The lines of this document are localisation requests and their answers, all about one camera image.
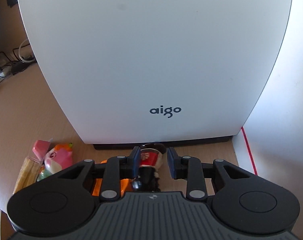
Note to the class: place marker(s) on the black power strip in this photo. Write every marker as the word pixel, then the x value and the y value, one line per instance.
pixel 18 67

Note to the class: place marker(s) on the pink candy in wrapper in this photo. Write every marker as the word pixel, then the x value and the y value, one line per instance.
pixel 40 148

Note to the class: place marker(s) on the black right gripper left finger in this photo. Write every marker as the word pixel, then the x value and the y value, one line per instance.
pixel 68 199

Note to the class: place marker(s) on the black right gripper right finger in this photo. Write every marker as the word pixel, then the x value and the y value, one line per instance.
pixel 239 199

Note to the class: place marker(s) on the white aigo computer case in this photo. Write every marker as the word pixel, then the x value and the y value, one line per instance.
pixel 138 71

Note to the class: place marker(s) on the orange object under gripper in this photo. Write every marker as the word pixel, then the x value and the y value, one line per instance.
pixel 111 180

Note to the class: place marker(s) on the yellow wrapped snack stick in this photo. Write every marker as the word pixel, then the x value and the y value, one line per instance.
pixel 28 174

